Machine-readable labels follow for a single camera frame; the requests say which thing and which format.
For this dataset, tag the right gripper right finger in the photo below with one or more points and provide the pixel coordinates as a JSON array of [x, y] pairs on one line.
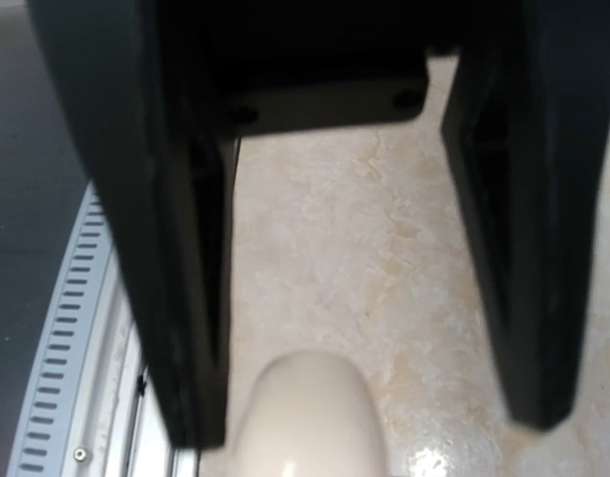
[[526, 129]]

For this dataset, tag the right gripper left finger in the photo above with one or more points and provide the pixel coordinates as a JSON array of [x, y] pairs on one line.
[[136, 91]]

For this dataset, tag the white earbud charging case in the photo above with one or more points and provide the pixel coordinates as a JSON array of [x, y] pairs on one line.
[[310, 414]]

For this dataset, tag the curved aluminium front rail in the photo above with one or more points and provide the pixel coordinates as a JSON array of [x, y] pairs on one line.
[[89, 408]]

